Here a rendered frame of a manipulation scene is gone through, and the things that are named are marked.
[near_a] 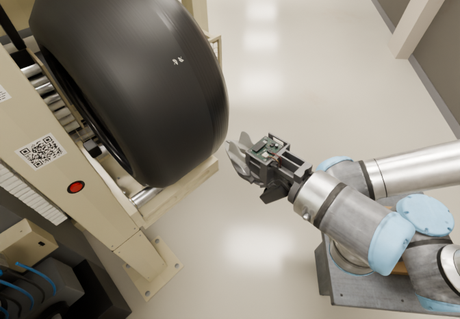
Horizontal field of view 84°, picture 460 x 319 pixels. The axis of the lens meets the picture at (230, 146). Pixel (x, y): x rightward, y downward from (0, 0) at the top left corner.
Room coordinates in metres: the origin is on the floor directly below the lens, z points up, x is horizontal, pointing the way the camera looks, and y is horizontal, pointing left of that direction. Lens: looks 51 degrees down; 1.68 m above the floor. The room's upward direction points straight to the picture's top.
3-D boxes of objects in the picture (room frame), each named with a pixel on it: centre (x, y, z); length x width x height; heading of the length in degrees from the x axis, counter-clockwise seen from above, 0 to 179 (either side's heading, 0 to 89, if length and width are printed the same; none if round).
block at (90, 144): (0.56, 0.49, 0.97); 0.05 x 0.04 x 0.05; 45
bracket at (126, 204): (0.46, 0.43, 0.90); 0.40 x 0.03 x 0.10; 45
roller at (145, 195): (0.49, 0.20, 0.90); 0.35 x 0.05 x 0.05; 135
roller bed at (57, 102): (0.70, 0.73, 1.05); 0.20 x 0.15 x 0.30; 135
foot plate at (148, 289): (0.40, 0.47, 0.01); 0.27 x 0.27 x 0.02; 45
